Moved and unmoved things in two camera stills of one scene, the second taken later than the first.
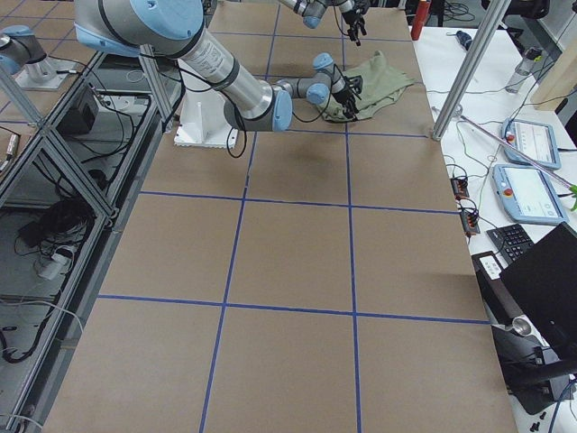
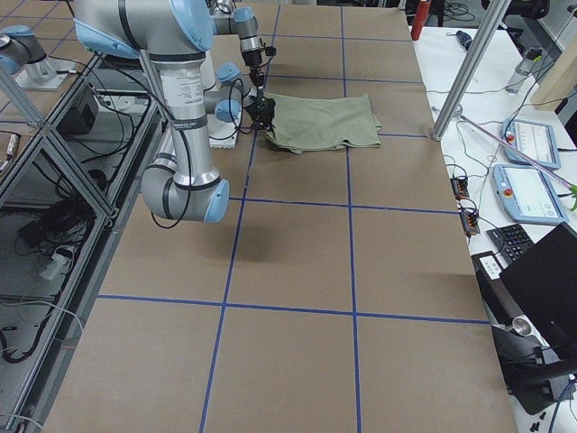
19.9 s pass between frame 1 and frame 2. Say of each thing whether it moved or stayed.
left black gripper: moved
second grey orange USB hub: stayed
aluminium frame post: stayed
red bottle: stayed
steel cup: stayed
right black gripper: moved
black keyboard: stayed
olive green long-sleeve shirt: moved
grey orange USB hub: stayed
